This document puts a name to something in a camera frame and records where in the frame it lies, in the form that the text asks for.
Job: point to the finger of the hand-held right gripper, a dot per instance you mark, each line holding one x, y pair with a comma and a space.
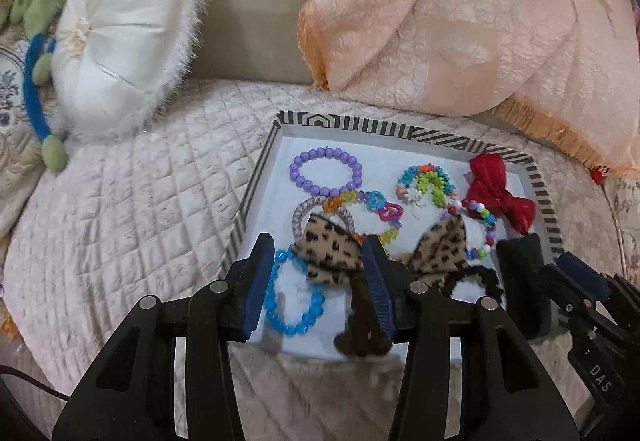
582, 273

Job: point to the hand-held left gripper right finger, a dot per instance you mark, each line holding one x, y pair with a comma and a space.
378, 283

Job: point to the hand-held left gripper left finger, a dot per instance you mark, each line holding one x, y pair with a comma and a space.
257, 283

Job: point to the leopard print bow scrunchie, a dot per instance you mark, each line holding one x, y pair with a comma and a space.
327, 251

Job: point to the black scrunchie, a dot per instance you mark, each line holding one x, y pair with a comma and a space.
487, 278

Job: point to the rainbow bead ornament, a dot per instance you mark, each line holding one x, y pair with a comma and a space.
425, 181

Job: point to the striped tray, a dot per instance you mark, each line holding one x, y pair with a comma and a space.
380, 156

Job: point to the shiny red fabric bow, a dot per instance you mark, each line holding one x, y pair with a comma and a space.
490, 176

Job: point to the small red object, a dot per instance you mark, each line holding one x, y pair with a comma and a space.
598, 174

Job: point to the beige upholstered headboard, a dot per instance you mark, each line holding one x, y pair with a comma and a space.
250, 21

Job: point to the peach fringed blanket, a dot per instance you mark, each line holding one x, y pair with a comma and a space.
450, 21

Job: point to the floral embroidered cushion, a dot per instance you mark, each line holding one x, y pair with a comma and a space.
12, 146

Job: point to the white round pillow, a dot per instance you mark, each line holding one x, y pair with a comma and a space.
120, 36

